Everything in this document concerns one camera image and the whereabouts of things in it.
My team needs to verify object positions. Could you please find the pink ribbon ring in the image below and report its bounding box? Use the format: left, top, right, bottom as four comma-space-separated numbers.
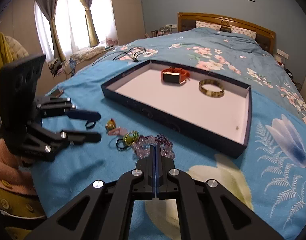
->
107, 127, 129, 137

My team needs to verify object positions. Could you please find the clear crystal bead bracelet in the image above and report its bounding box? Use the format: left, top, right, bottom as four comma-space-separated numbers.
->
132, 134, 156, 159

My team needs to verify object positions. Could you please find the purple bead bracelet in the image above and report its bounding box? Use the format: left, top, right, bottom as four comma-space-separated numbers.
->
155, 133, 176, 160

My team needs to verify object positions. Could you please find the pink cushion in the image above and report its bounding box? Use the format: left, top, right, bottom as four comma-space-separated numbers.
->
0, 139, 36, 196

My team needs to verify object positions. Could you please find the blue floral bedspread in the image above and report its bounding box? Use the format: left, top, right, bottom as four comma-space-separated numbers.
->
32, 28, 306, 239

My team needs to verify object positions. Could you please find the dark blue shallow box tray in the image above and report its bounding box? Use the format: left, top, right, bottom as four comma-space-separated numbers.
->
101, 60, 252, 158

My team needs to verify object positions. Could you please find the left purple curtain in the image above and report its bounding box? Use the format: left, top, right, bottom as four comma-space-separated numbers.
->
35, 0, 65, 62

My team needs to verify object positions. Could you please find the orange smart watch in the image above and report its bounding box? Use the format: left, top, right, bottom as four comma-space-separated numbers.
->
161, 67, 190, 85

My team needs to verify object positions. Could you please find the wooden headboard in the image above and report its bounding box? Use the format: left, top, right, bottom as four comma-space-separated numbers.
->
177, 12, 276, 55

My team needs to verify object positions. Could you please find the left floral pillow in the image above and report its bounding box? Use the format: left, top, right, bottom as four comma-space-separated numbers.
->
196, 21, 221, 31

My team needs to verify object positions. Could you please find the floral pillow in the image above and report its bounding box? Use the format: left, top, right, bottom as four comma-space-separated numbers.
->
230, 25, 257, 40
196, 21, 221, 31

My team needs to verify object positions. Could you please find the right floral pillow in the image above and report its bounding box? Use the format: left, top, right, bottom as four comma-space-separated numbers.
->
230, 25, 257, 40

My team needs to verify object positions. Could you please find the yellow amber ring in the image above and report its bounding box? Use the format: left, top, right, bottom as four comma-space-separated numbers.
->
105, 119, 117, 132

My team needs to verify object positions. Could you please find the green stone ring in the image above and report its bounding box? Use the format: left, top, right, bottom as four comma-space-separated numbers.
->
116, 130, 140, 152

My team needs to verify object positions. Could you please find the black cable bundle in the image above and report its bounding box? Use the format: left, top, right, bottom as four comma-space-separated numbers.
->
92, 45, 147, 66

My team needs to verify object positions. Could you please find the amber bangle bracelet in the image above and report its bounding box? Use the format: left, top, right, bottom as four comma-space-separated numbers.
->
198, 78, 225, 98

